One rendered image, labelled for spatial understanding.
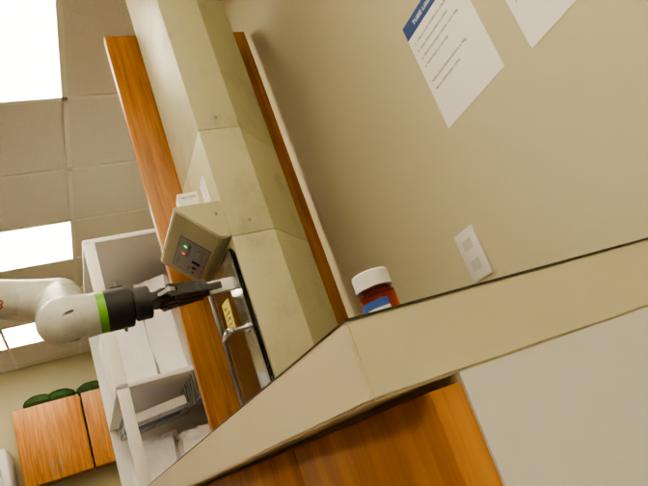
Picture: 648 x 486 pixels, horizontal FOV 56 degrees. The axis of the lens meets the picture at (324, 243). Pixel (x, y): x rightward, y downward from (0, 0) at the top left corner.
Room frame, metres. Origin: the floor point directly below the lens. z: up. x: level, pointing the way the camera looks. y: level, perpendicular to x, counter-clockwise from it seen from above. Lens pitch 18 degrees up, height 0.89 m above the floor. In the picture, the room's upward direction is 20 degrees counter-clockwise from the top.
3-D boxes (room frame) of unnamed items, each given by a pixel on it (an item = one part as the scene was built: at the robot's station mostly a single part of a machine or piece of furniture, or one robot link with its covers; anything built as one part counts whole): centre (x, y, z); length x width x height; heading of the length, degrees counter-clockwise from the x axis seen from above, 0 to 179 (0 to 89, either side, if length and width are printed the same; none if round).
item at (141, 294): (1.30, 0.40, 1.31); 0.09 x 0.08 x 0.07; 117
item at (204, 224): (1.47, 0.32, 1.46); 0.32 x 0.11 x 0.10; 27
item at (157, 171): (1.76, 0.23, 1.64); 0.49 x 0.03 x 1.40; 117
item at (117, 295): (1.27, 0.47, 1.31); 0.09 x 0.06 x 0.12; 27
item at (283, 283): (1.55, 0.16, 1.32); 0.32 x 0.25 x 0.77; 27
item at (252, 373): (1.49, 0.28, 1.19); 0.30 x 0.01 x 0.40; 26
